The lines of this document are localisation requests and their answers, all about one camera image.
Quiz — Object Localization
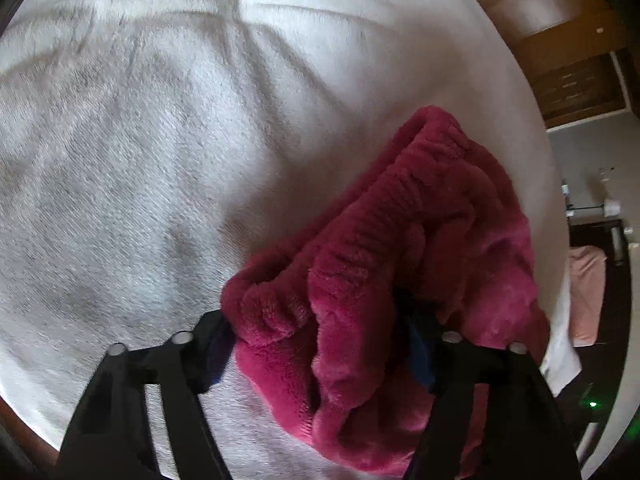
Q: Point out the pink fleece pants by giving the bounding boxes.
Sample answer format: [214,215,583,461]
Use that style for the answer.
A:
[220,105,552,479]

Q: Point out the pink pillow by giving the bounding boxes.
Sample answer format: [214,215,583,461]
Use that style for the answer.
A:
[567,245,608,348]

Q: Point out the brown wooden wardrobe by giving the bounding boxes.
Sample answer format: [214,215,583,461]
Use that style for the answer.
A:
[439,0,640,129]

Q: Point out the white bed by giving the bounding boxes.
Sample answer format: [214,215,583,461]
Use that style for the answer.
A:
[0,0,583,480]

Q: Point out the white pillow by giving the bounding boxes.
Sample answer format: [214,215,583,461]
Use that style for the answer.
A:
[541,277,583,395]

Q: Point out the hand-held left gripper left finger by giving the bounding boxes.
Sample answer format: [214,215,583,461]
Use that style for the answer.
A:
[55,310,237,480]

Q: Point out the white shade table lamp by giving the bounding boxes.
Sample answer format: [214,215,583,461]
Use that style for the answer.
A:
[562,199,624,219]

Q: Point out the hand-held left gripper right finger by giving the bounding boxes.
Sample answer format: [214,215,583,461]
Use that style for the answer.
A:
[401,309,583,480]

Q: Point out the dark wooden headboard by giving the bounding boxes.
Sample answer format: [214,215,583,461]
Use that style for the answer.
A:
[567,219,640,461]

